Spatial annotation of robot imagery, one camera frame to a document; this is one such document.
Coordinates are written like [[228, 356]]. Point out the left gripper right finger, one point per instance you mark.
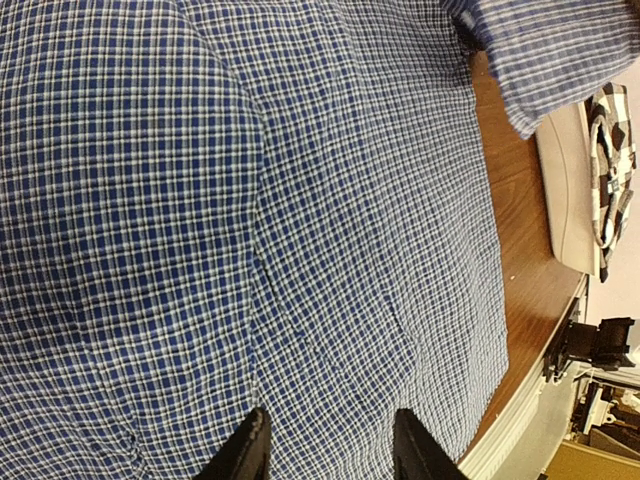
[[416, 454]]

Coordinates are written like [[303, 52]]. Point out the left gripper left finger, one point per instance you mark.
[[246, 454]]

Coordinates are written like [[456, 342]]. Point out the blue checked long sleeve shirt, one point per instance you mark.
[[213, 206]]

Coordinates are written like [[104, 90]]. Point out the white plastic basket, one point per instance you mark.
[[562, 141]]

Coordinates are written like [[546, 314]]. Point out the black white plaid shirt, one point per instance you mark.
[[612, 156]]

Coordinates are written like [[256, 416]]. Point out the aluminium front rail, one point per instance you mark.
[[489, 453]]

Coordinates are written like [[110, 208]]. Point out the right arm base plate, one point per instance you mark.
[[605, 346]]

